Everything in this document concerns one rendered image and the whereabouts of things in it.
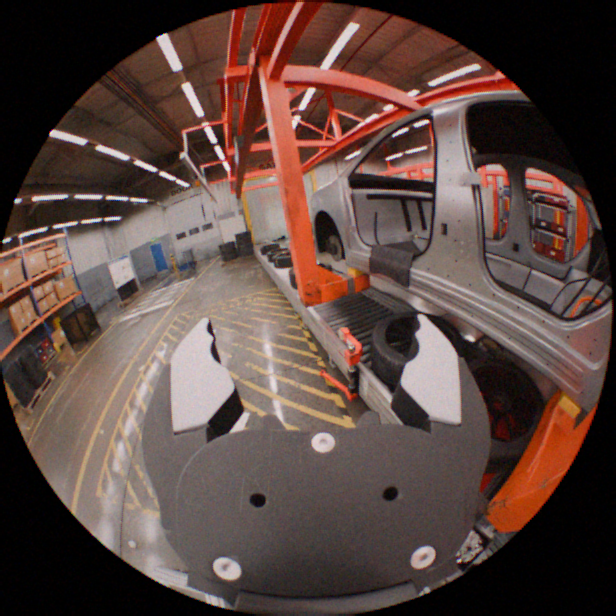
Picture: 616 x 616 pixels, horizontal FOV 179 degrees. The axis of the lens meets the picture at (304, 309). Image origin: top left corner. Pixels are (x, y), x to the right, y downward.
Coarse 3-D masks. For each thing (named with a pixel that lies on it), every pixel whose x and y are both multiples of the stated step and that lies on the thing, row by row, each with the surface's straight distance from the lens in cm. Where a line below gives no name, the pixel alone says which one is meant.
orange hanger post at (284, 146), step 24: (264, 72) 208; (264, 96) 200; (288, 120) 177; (288, 144) 166; (288, 168) 159; (288, 192) 155; (288, 216) 156; (312, 240) 159; (312, 264) 162; (312, 288) 166
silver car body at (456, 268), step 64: (448, 128) 120; (512, 128) 198; (320, 192) 224; (384, 192) 211; (448, 192) 110; (512, 192) 279; (576, 192) 272; (448, 256) 113; (512, 256) 274; (576, 256) 275; (512, 320) 102; (576, 320) 103; (576, 384) 110
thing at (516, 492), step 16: (592, 416) 67; (576, 432) 71; (560, 448) 75; (576, 448) 65; (544, 464) 77; (560, 464) 67; (512, 480) 92; (528, 480) 78; (544, 480) 69; (560, 480) 65; (496, 496) 92; (512, 496) 78; (528, 496) 73; (544, 496) 71; (496, 512) 87; (512, 512) 83; (528, 512) 79; (496, 528) 96; (512, 528) 91
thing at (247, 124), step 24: (240, 24) 250; (264, 24) 201; (264, 48) 220; (240, 72) 286; (312, 72) 307; (336, 72) 327; (408, 96) 405; (432, 96) 383; (456, 96) 369; (240, 120) 380; (336, 120) 666; (360, 120) 559; (384, 120) 454; (264, 144) 555; (312, 144) 590; (336, 144) 594; (240, 168) 591; (312, 168) 761; (240, 192) 993
